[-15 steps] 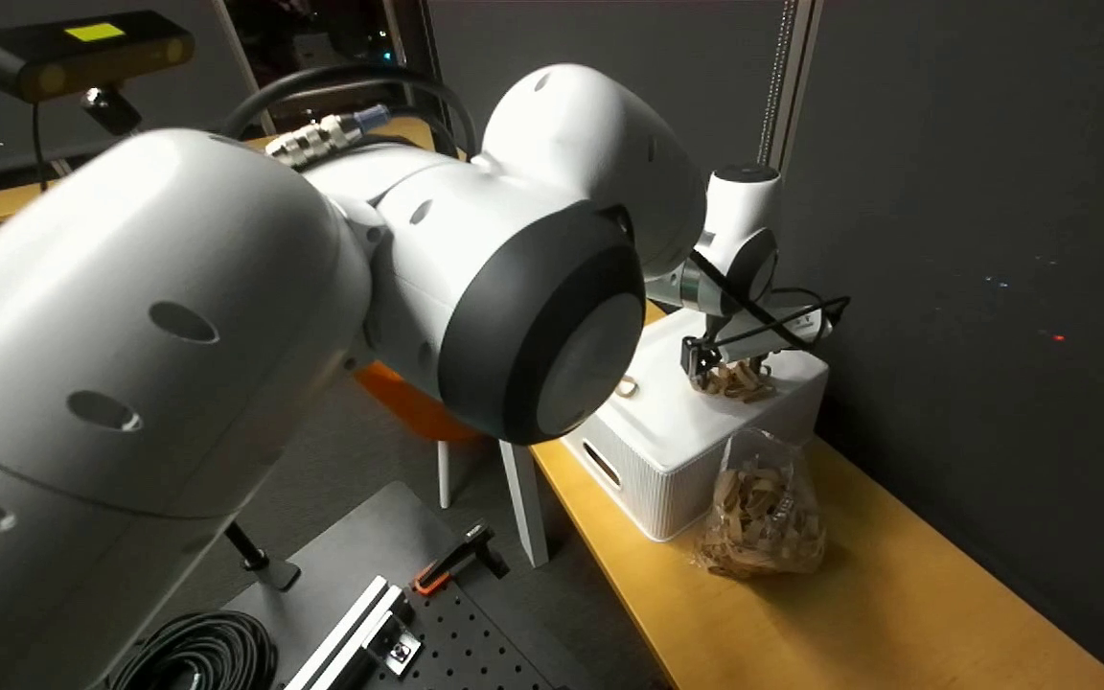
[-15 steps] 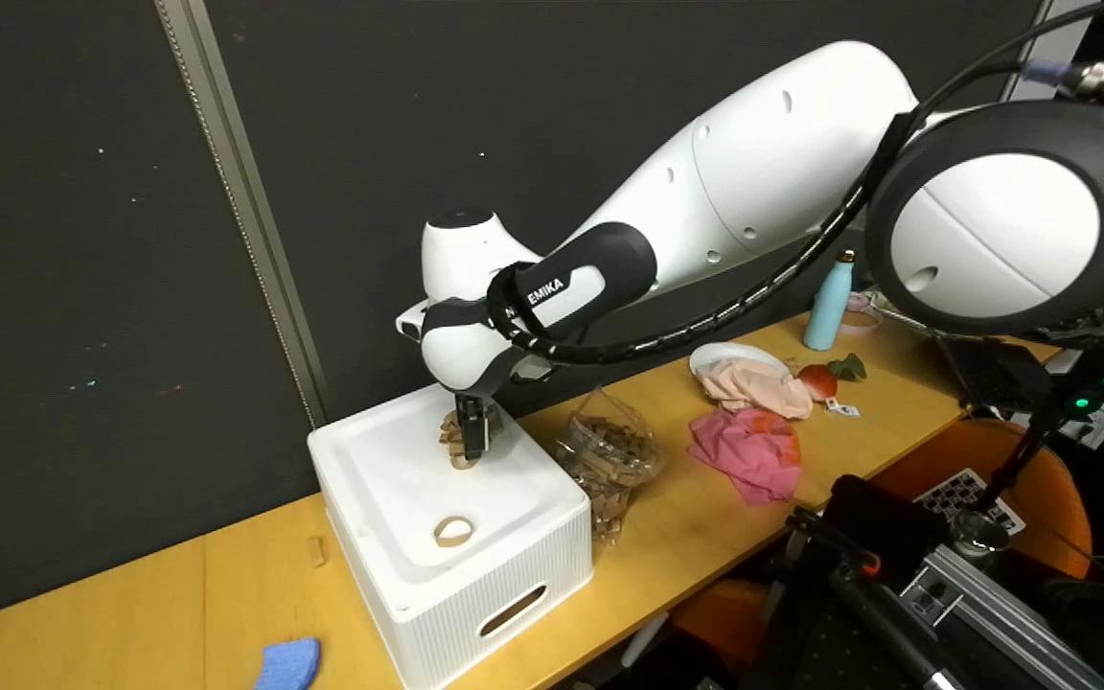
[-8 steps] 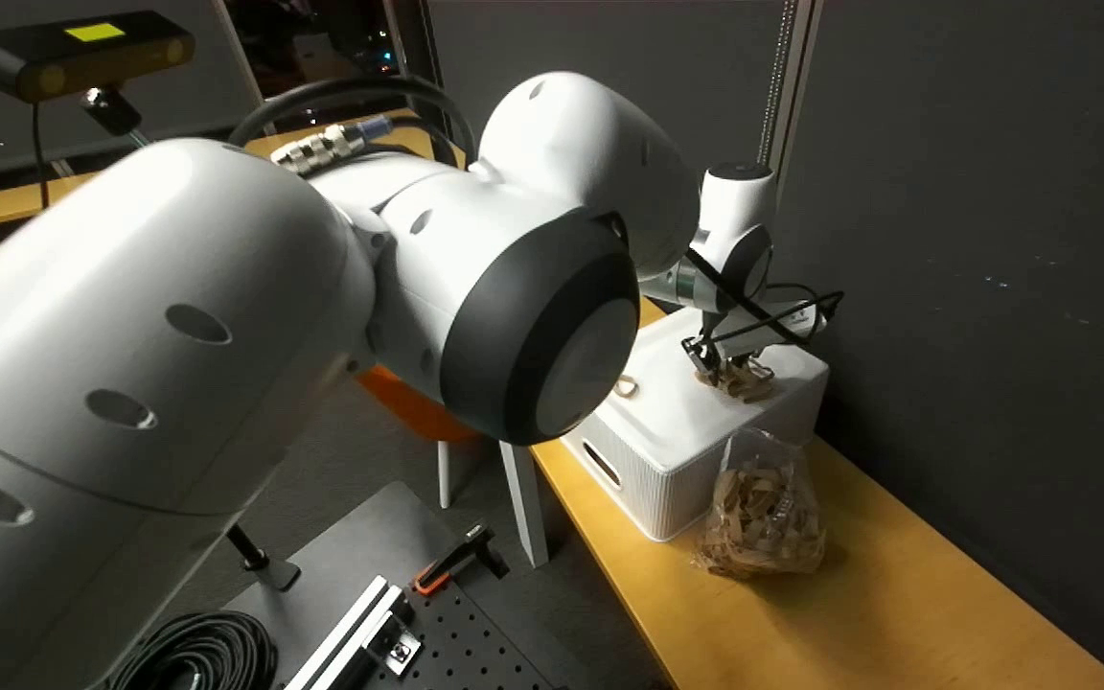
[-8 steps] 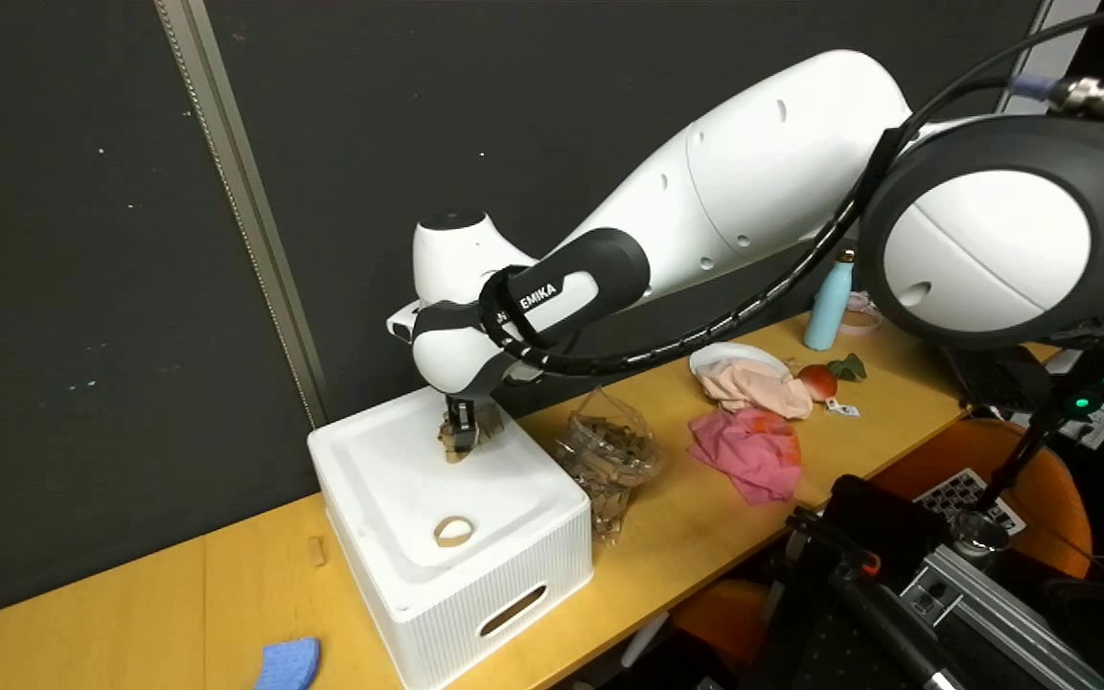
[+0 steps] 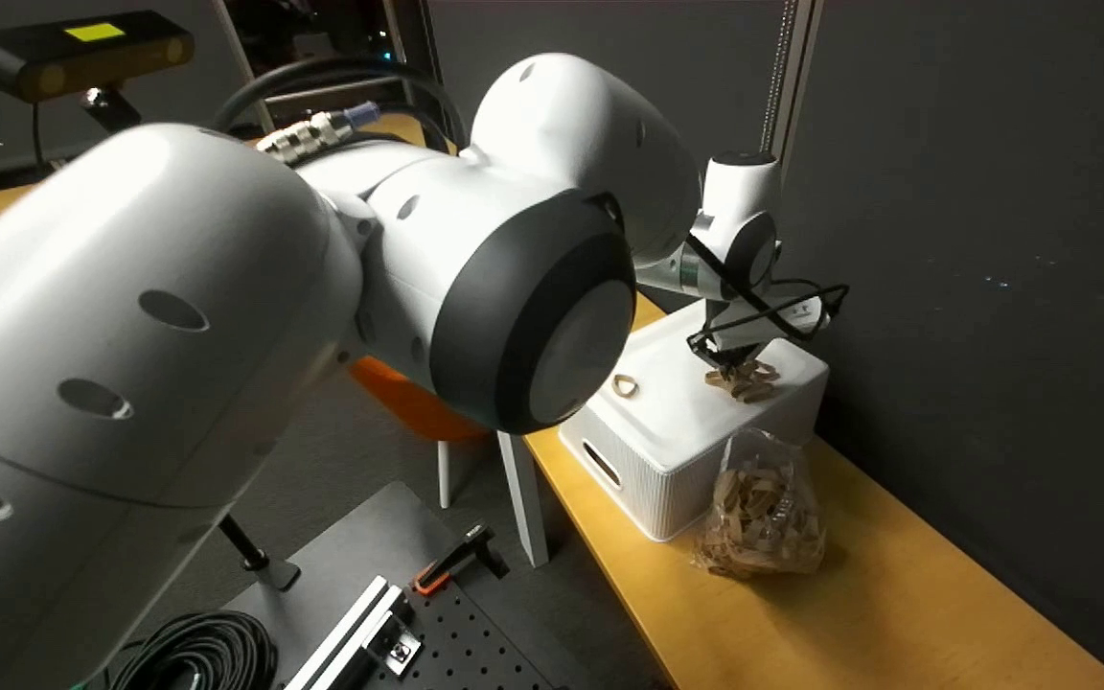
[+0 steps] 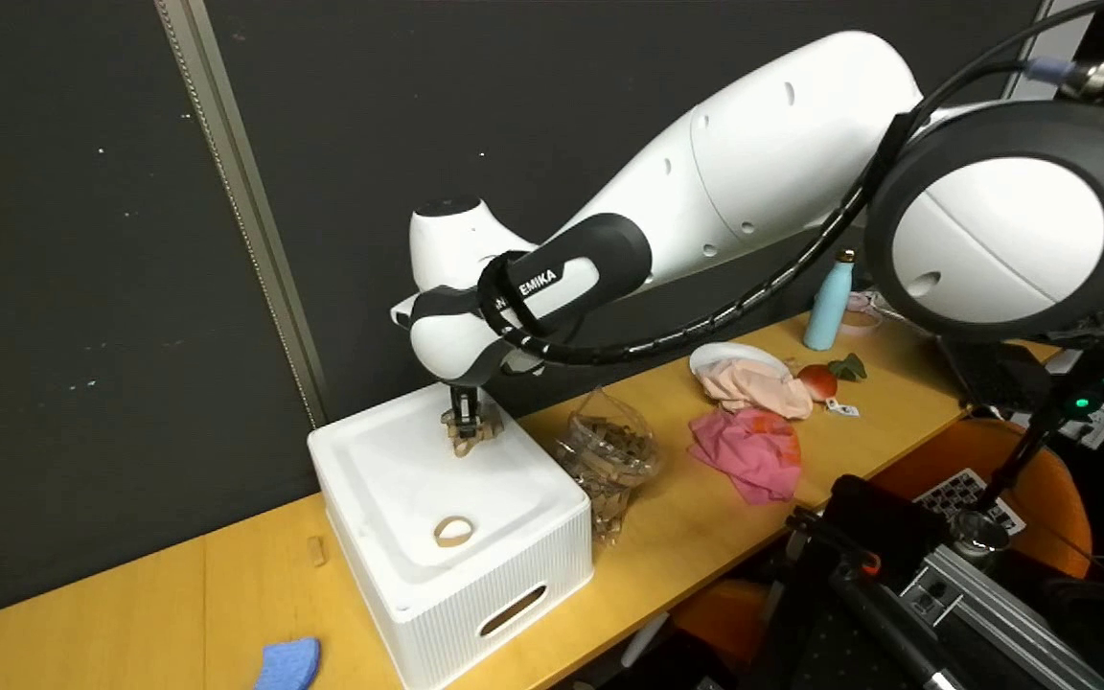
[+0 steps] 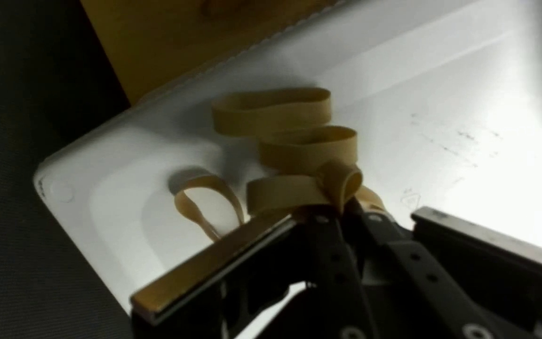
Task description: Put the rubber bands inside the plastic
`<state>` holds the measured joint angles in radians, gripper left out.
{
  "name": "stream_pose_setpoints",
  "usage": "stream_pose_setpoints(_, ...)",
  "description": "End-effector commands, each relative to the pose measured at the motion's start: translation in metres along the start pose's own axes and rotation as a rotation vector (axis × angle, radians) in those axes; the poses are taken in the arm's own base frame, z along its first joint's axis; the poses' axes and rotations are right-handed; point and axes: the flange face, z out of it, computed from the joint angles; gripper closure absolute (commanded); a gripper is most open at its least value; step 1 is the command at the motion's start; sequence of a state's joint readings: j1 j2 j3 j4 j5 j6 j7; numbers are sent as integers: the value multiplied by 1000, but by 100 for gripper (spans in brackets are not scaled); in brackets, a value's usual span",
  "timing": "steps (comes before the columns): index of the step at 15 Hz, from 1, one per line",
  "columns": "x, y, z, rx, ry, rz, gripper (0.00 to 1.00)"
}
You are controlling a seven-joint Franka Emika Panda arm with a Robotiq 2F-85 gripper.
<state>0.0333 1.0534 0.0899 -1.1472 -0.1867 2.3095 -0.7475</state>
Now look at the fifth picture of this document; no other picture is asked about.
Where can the aluminium rail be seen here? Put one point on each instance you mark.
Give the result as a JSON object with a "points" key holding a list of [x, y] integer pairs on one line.
{"points": [[345, 636]]}

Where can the orange plastic chair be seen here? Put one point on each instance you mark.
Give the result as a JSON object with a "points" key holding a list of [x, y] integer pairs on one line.
{"points": [[410, 405]]}

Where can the thin tan rubber band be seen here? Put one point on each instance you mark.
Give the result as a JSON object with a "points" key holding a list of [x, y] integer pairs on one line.
{"points": [[758, 366]]}

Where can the wide tan rubber band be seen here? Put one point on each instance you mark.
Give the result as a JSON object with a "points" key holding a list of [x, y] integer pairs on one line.
{"points": [[713, 379]]}

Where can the clear bag of rubber bands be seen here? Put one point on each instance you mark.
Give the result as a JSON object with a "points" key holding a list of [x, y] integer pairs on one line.
{"points": [[765, 522]]}

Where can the black camera yellow label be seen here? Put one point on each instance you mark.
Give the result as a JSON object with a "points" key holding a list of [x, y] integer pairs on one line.
{"points": [[77, 60]]}

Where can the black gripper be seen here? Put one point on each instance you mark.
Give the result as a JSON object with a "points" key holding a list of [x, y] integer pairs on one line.
{"points": [[745, 327]]}

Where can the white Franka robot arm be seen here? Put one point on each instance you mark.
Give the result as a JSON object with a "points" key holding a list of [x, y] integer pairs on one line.
{"points": [[131, 320]]}

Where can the black perforated breadboard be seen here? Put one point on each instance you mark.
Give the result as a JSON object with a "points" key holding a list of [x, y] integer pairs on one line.
{"points": [[461, 652]]}

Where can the aluminium wall profile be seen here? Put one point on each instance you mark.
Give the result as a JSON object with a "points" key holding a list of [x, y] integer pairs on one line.
{"points": [[792, 79]]}

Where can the grey metal plate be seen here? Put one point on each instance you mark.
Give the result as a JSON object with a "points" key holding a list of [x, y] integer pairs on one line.
{"points": [[363, 539]]}

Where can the white plastic box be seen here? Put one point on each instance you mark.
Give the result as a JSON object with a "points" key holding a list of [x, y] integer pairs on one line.
{"points": [[668, 448]]}

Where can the white table leg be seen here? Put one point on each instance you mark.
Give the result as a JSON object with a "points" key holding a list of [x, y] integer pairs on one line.
{"points": [[519, 502]]}

